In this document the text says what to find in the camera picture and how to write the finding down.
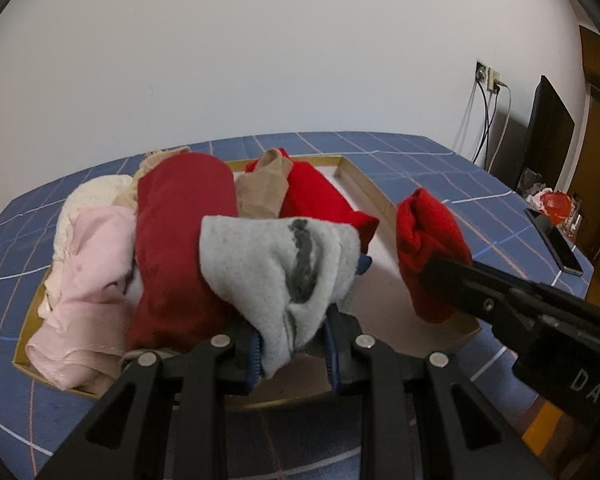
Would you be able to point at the bright red underwear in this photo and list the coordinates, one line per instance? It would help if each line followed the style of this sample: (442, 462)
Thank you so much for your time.
(315, 195)

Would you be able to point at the tan stockings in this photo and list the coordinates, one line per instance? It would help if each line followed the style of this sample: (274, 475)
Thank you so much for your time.
(262, 190)

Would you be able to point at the shallow tan cardboard tray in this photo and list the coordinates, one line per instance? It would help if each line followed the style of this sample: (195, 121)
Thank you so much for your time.
(365, 190)

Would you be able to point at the white wall socket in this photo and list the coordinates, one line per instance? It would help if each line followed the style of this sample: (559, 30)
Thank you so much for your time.
(493, 80)

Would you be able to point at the pink underwear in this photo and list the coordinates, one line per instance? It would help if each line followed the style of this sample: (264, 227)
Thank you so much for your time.
(90, 270)

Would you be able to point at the grey sock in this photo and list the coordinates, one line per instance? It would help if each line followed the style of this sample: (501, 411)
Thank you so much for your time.
(260, 270)

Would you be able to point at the blue checked tablecloth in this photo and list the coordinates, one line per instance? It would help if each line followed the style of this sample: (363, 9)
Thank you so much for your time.
(430, 170)

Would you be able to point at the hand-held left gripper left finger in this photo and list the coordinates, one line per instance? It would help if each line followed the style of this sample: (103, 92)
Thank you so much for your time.
(254, 360)

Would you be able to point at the red plastic bag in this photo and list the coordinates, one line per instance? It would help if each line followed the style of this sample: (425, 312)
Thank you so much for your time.
(555, 207)

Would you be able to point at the dark wall socket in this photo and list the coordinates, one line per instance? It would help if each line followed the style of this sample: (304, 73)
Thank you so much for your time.
(481, 72)

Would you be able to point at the black smartphone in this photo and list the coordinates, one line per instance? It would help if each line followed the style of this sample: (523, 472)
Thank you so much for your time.
(560, 250)

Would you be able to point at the small dark red underwear roll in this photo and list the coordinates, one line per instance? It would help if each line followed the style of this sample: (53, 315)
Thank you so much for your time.
(427, 240)

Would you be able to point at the black flat monitor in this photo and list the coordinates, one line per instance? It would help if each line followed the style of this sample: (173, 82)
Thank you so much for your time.
(550, 135)

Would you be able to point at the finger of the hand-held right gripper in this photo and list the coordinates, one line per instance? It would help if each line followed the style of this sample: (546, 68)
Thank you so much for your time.
(480, 285)

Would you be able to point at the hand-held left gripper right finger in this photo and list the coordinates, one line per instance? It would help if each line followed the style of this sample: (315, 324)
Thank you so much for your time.
(333, 360)

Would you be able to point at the large dark red underwear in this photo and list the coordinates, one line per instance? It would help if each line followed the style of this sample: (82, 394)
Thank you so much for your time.
(175, 240)

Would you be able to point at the cream white underwear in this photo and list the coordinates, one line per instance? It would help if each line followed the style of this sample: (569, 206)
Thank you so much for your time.
(90, 192)

